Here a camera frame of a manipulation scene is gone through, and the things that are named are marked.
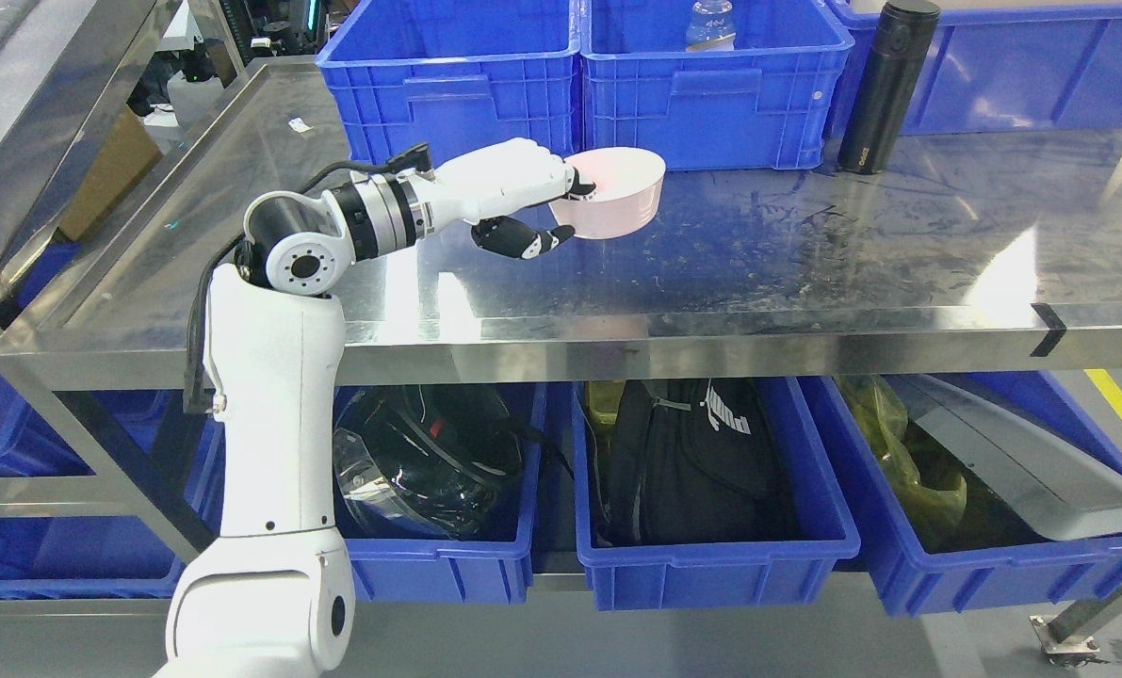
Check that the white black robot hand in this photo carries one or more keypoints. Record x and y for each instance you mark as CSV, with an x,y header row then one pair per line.
x,y
486,187

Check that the pink ikea bowl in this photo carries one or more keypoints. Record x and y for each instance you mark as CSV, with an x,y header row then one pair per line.
x,y
627,186

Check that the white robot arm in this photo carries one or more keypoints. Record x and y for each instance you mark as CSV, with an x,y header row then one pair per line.
x,y
273,595

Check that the blue crate top middle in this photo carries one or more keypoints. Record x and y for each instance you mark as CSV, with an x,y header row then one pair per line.
x,y
762,105

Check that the blue crate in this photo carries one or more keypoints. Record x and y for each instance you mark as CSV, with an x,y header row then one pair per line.
x,y
457,75
998,66
762,105

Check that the steel shelf rack left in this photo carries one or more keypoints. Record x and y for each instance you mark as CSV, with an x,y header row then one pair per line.
x,y
66,68

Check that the blue crate top left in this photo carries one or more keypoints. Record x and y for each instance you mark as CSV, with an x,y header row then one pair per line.
x,y
457,75

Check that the black helmet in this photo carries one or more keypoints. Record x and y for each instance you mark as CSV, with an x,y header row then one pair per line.
x,y
433,461

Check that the clear plastic bottle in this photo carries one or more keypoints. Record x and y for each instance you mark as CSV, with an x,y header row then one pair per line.
x,y
712,27

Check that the black backpack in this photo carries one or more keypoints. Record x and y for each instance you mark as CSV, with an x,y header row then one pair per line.
x,y
694,462

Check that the cardboard box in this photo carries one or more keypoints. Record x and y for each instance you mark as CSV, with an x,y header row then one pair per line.
x,y
127,156

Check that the blue bin with backpack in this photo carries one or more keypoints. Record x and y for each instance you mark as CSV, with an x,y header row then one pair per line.
x,y
721,574

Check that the blue bin with helmet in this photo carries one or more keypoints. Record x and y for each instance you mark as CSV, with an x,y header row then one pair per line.
x,y
456,572

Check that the black thermos bottle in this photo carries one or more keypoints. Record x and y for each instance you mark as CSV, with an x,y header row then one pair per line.
x,y
904,32

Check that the blue crate top right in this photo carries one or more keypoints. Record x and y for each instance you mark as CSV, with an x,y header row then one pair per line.
x,y
998,66

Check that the blue bin lower left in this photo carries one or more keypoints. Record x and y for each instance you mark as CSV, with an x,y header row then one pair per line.
x,y
111,556

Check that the yellow-green plastic bag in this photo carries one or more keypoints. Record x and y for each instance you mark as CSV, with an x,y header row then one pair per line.
x,y
926,479

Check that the blue bin lower right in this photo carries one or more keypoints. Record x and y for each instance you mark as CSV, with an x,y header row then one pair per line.
x,y
909,580

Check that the grey flat panel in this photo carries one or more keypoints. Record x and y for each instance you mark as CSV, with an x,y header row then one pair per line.
x,y
1057,489

